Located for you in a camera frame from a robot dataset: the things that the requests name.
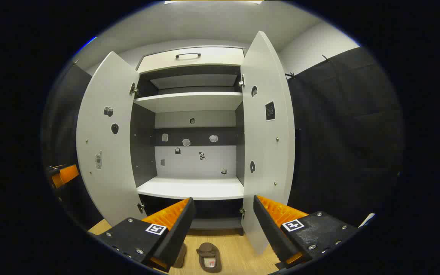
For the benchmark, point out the brown shoe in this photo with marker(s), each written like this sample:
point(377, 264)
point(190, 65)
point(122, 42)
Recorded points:
point(208, 256)
point(181, 256)

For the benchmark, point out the white cabinet door cat sticker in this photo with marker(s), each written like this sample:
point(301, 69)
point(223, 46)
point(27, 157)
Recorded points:
point(266, 152)

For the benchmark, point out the white cabinet drawer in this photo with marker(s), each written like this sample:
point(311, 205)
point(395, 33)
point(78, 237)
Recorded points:
point(212, 57)

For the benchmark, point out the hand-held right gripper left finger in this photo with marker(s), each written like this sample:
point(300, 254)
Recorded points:
point(178, 236)

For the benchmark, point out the black cloth clip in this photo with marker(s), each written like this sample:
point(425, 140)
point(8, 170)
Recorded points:
point(290, 75)
point(325, 58)

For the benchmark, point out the white shoe cabinet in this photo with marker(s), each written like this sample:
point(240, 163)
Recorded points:
point(193, 101)

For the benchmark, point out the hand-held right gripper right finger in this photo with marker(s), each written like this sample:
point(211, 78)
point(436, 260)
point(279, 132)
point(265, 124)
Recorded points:
point(271, 233)

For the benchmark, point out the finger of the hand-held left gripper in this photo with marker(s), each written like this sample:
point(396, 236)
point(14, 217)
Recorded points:
point(67, 175)

